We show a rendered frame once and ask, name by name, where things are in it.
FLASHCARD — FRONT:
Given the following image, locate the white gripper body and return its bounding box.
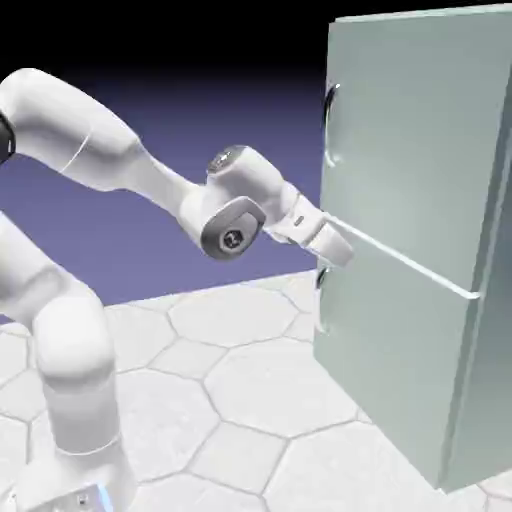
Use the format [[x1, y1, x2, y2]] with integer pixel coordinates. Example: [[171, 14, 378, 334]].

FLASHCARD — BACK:
[[306, 218, 355, 268]]

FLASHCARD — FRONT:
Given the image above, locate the short pale green cabinet door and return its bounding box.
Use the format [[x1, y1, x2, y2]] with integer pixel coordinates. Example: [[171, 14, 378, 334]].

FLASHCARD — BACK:
[[312, 225, 481, 490]]

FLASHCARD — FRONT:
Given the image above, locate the tall pale green cabinet door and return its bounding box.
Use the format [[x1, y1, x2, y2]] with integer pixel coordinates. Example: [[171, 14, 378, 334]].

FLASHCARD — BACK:
[[319, 6, 512, 299]]

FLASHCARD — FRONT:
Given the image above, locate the pale green cabinet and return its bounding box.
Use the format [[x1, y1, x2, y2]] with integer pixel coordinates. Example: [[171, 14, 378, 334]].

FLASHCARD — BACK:
[[312, 2, 512, 492]]

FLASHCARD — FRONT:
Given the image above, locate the short curved metal handle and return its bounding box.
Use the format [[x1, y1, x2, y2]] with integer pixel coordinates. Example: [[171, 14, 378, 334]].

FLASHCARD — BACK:
[[315, 265, 336, 335]]

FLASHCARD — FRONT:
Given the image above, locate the long curved metal handle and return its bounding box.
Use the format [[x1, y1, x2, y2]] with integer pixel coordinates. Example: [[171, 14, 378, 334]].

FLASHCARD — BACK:
[[322, 82, 344, 167]]

